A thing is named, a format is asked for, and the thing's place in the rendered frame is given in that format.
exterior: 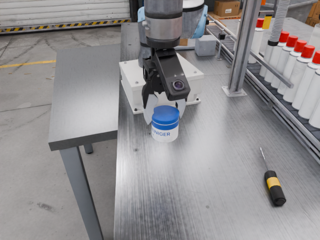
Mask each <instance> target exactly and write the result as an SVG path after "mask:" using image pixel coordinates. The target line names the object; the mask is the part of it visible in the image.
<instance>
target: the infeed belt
mask: <svg viewBox="0 0 320 240"><path fill-rule="evenodd" d="M207 29H208V30H209V31H210V32H211V33H212V34H213V35H214V36H215V37H216V38H217V39H218V40H219V41H220V39H219V38H218V37H219V33H221V29H220V28H219V27H218V26H216V25H207ZM234 42H235V41H234V40H232V39H231V38H230V37H228V38H225V39H224V40H222V44H223V45H224V46H225V47H226V48H227V49H228V50H229V51H230V52H231V53H232V54H233V55H234V51H233V48H234ZM246 68H247V69H248V70H249V71H250V72H251V73H252V74H253V75H254V76H255V77H256V78H257V79H258V80H259V81H260V82H261V83H262V84H263V85H264V86H265V87H266V88H267V89H268V90H269V91H270V92H271V93H272V94H273V95H274V96H275V97H276V99H277V100H278V101H279V102H280V103H281V104H282V105H283V106H284V107H285V108H286V109H287V110H288V111H289V112H290V113H291V114H292V115H293V116H294V117H295V118H296V119H297V120H298V121H299V122H300V123H301V124H302V125H303V126H304V127H305V128H306V129H307V130H308V131H309V132H310V133H311V134H312V135H313V136H314V137H315V138H316V139H317V140H318V141H319V142H320V130H319V129H315V128H313V127H311V126H310V125H309V124H308V121H309V120H305V119H302V118H301V117H299V116H298V112H299V111H298V110H295V109H293V108H292V106H291V105H292V103H287V102H285V101H284V100H283V99H282V98H283V96H281V95H279V94H278V93H277V89H274V88H272V87H271V86H270V85H271V84H270V83H266V82H265V81H264V78H263V77H260V76H259V73H260V69H261V64H259V63H258V62H257V61H256V63H255V64H247V67H246Z"/></svg>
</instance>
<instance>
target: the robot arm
mask: <svg viewBox="0 0 320 240"><path fill-rule="evenodd" d="M207 11H208V6H206V5H204V0H144V7H141V8H140V9H139V10H138V24H139V33H140V53H139V58H138V65H139V67H141V68H143V78H144V80H145V82H146V84H145V85H144V86H143V88H142V93H141V94H142V104H143V114H144V118H145V121H146V123H147V124H148V125H149V124H150V123H151V122H152V115H153V114H154V107H155V106H156V105H157V103H158V100H159V99H158V97H157V96H156V95H155V94H154V91H155V92H158V94H161V93H162V92H165V93H166V96H167V99H168V100H169V101H175V102H176V104H175V106H176V108H177V110H178V111H179V113H180V115H179V119H181V117H182V115H183V113H184V110H185V107H186V102H187V98H188V95H189V93H190V90H191V89H190V86H189V84H188V81H187V79H186V76H185V74H184V71H183V68H182V66H181V63H180V61H179V58H178V56H177V53H176V51H175V49H174V47H177V46H179V44H180V39H197V38H201V37H202V36H203V33H204V29H205V23H206V17H207Z"/></svg>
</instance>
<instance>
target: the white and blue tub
mask: <svg viewBox="0 0 320 240"><path fill-rule="evenodd" d="M179 115H180V113H179V111H178V110H177V109H176V108H175V107H173V106H169V105H161V106H157V107H155V108H154V114H153V115H152V122H151V133H152V137H153V138H154V139H155V140H156V141H158V142H162V143H168V142H172V141H174V140H175V139H176V138H177V136H178V129H179Z"/></svg>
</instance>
